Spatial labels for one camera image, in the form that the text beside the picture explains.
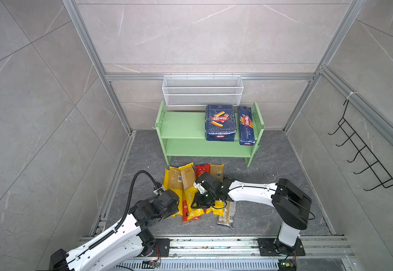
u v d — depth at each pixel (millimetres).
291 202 453
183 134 806
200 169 968
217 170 970
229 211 816
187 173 903
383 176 612
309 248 748
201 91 1006
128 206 517
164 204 566
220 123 783
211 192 669
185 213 804
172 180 903
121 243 468
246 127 796
